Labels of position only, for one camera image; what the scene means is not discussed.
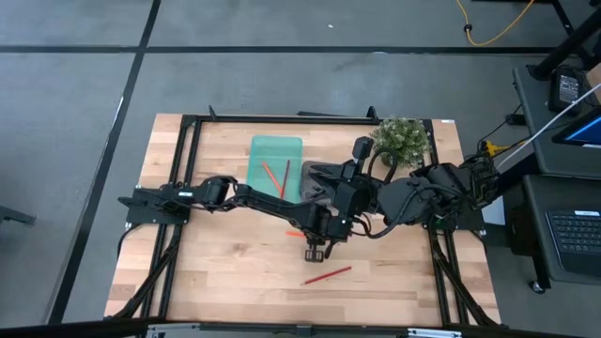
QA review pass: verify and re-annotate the translucent teal plastic bin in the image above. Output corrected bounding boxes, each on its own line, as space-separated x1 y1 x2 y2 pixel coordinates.
247 135 304 205

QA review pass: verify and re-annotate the black aluminium table frame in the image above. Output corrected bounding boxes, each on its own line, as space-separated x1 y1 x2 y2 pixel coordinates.
0 105 601 338

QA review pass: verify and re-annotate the white and blue box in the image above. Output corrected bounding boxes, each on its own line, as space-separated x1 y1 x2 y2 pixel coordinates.
481 201 506 227

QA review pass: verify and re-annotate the red pencil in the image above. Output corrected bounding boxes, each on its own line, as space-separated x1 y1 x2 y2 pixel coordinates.
300 266 353 286
280 160 291 200

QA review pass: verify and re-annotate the white cable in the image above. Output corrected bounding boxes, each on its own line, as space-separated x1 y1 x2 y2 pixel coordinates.
495 83 601 173

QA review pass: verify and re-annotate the black power brick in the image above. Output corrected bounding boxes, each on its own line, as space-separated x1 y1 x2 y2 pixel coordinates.
547 65 587 114

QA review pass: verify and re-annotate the cardboard box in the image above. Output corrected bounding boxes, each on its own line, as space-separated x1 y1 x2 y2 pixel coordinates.
585 63 601 104

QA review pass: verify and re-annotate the black metal beam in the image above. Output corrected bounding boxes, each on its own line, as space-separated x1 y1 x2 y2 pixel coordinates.
497 154 541 198
530 8 601 81

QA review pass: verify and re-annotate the translucent grey plastic bin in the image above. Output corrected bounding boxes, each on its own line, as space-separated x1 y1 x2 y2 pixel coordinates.
299 159 361 204

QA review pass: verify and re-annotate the silver frame bracket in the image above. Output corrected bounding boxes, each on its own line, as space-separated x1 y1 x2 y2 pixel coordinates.
146 322 202 338
407 328 464 338

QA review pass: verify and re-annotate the yellow extension cable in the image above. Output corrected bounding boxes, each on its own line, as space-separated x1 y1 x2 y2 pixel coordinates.
455 0 536 47

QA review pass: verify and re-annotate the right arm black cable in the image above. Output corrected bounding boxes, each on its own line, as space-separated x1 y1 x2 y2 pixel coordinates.
354 147 400 239

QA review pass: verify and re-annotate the potted green plant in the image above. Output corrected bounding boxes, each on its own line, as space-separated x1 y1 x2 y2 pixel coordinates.
370 115 432 170

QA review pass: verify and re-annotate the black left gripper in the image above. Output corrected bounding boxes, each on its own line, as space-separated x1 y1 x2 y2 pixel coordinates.
300 206 354 263

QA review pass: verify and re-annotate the dark grey side desk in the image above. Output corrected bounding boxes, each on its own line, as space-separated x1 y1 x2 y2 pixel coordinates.
511 63 601 295

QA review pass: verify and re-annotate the monitor with blue screen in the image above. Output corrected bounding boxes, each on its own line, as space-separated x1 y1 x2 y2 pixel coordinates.
551 105 601 149

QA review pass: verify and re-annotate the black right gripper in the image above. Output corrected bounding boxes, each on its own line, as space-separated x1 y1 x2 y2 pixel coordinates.
312 136 379 220

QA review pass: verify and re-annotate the dark furniture foot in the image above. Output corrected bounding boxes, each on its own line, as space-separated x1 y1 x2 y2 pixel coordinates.
0 205 38 226

